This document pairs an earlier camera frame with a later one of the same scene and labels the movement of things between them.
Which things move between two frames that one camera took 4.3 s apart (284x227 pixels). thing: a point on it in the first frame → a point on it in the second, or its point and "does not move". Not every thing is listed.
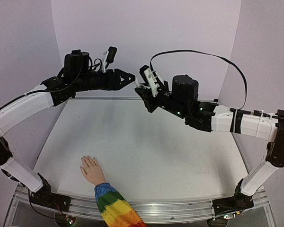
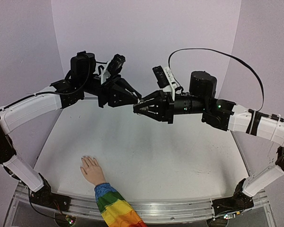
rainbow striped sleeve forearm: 115,210 does not move
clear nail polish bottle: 142,86 → 146,108
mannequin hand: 94,173 does not move
